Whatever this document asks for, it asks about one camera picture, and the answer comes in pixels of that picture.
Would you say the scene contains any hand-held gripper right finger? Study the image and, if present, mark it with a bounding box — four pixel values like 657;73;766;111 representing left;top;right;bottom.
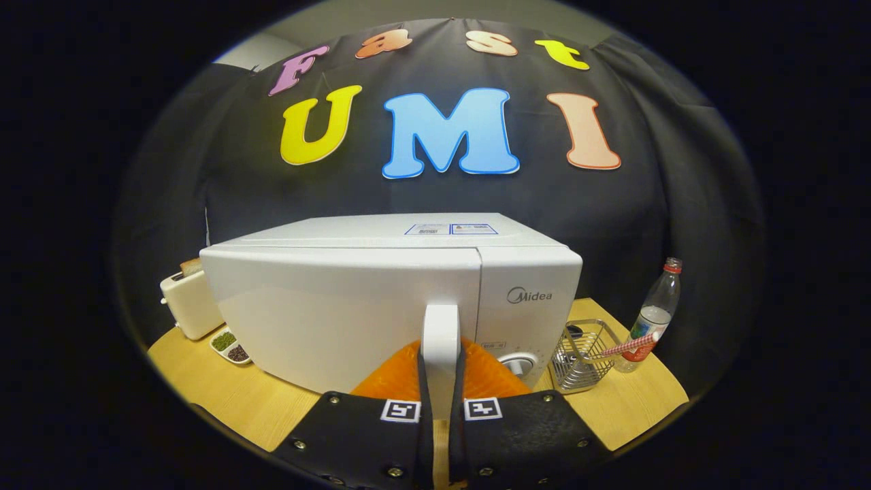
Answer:
448;339;617;490

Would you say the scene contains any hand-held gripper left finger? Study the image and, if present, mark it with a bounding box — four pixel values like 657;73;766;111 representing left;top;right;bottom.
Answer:
272;339;435;490

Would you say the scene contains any white toaster oven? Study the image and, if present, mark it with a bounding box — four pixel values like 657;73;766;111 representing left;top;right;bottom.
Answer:
199;213;584;419

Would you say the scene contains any white bread toaster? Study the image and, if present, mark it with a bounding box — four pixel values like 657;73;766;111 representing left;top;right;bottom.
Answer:
160;257;225;341

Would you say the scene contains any red checkered straw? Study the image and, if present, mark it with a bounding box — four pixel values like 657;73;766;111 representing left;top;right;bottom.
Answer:
600;331;659;359

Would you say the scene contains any divided dish of beans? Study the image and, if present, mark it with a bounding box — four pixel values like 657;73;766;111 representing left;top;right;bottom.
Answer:
210;327;254;365

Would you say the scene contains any clear plastic bottle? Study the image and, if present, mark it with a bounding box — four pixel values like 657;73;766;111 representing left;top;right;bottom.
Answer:
614;257;683;373

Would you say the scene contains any metal wire basket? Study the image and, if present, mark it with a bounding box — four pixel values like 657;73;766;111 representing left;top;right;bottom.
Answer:
548;318;621;395

